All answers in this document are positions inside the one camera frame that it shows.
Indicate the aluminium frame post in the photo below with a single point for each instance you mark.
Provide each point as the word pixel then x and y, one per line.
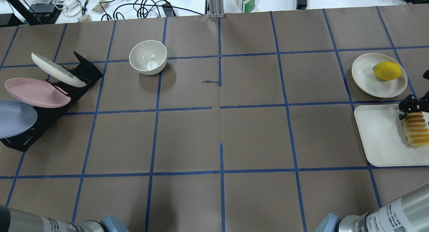
pixel 214 8

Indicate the pink plate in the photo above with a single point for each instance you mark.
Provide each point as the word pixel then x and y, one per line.
pixel 36 92

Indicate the white ceramic bowl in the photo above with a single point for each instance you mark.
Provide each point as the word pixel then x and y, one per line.
pixel 148 57

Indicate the grilled bread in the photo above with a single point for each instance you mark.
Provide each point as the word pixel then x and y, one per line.
pixel 416 130

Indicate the black plate rack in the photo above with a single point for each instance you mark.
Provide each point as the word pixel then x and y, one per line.
pixel 85 71

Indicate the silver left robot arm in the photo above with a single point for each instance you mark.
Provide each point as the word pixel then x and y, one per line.
pixel 12 220

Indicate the blue plate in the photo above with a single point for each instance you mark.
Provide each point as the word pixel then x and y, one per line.
pixel 15 118

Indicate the white square tray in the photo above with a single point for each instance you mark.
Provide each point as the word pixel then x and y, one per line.
pixel 383 138

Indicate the white plate in rack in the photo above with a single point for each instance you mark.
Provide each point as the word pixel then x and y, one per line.
pixel 56 71

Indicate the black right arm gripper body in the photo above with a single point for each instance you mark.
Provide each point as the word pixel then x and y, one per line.
pixel 411 105

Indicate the green white box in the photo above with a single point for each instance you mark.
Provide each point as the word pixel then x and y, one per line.
pixel 245 6

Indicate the yellow lemon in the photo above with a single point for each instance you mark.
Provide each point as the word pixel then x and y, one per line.
pixel 387 71

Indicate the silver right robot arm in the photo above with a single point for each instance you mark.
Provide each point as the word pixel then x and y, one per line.
pixel 409 213

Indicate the round white plate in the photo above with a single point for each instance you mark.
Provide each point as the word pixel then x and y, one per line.
pixel 366 79

